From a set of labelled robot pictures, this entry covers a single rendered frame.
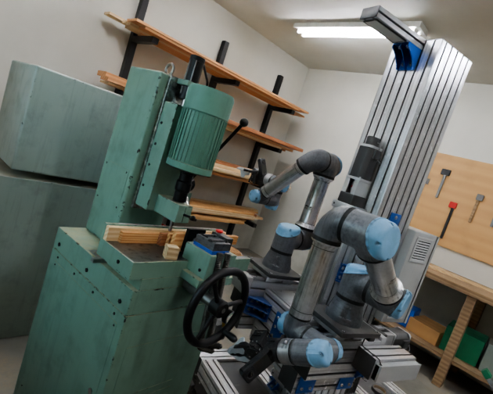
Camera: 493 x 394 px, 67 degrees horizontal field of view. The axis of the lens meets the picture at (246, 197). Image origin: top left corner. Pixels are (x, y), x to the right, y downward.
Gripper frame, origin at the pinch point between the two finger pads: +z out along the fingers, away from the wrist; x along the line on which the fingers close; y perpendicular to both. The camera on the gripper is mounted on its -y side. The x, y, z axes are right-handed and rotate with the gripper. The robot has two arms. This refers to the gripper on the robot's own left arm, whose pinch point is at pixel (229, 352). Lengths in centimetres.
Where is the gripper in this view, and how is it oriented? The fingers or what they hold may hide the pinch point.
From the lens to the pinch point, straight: 134.4
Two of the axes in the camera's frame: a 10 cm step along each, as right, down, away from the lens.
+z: -7.8, 2.0, 5.9
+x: -4.2, -8.7, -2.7
